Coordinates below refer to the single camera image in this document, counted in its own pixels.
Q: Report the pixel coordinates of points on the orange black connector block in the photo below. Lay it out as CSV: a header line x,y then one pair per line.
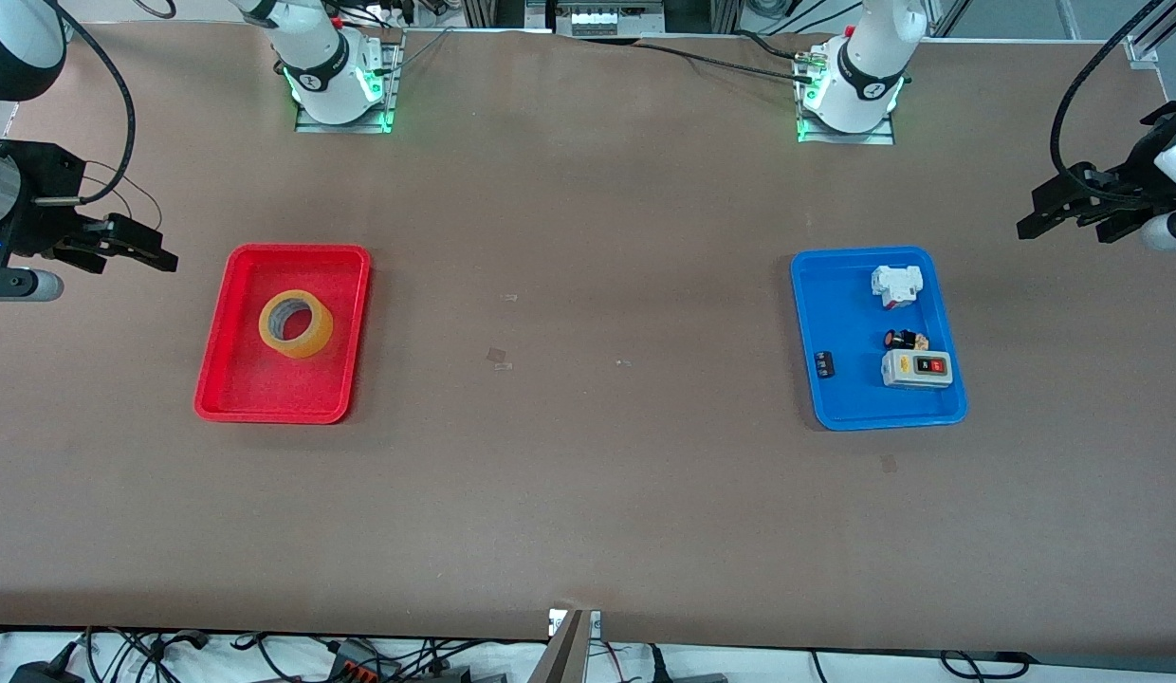
x,y
360,659

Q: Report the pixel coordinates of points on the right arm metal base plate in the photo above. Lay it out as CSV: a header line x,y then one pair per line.
x,y
394,81

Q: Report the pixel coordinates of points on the white circuit breaker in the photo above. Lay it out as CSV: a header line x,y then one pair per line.
x,y
896,285

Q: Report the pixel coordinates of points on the yellow packing tape roll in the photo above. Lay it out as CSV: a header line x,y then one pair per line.
x,y
318,341

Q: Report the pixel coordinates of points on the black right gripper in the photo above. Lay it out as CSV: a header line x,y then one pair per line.
x,y
40,199

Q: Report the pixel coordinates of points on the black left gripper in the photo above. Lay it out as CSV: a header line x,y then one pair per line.
x,y
1106,197

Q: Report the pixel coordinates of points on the aluminium corner profile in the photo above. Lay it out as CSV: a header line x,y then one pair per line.
x,y
1149,43

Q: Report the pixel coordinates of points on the blue plastic tray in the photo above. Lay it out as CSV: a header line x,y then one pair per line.
x,y
854,398

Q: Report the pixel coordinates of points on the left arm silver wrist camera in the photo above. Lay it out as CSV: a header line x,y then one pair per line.
x,y
1166,232

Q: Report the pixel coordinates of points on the aluminium frame with white device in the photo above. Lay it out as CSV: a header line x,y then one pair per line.
x,y
597,17

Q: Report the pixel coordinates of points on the metal bracket at table edge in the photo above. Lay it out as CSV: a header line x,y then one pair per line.
x,y
564,655

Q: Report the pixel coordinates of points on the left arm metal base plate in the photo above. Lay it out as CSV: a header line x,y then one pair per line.
x,y
872,138

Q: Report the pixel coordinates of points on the black power adapter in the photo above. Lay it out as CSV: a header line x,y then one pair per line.
x,y
47,672

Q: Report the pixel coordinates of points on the grey push-button switch box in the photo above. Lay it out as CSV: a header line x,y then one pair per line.
x,y
896,372

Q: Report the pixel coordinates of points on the red plastic tray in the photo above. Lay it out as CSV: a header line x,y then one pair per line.
x,y
256,379

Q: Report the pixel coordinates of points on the small black connector block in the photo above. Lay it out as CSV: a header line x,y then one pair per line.
x,y
825,365

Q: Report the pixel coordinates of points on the small black red push button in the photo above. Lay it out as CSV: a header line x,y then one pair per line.
x,y
901,339

